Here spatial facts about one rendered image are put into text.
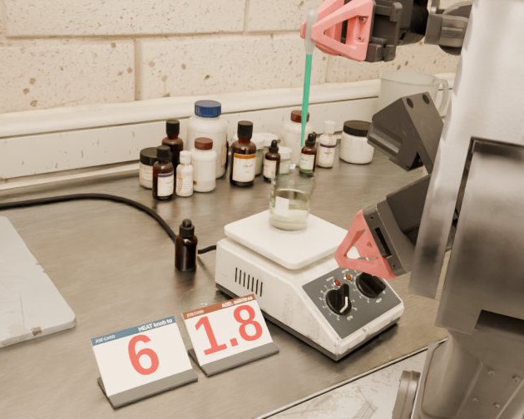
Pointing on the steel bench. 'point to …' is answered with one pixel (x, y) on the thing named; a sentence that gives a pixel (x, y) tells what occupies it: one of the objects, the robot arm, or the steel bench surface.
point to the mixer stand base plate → (17, 290)
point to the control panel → (360, 310)
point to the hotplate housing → (291, 296)
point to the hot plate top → (256, 231)
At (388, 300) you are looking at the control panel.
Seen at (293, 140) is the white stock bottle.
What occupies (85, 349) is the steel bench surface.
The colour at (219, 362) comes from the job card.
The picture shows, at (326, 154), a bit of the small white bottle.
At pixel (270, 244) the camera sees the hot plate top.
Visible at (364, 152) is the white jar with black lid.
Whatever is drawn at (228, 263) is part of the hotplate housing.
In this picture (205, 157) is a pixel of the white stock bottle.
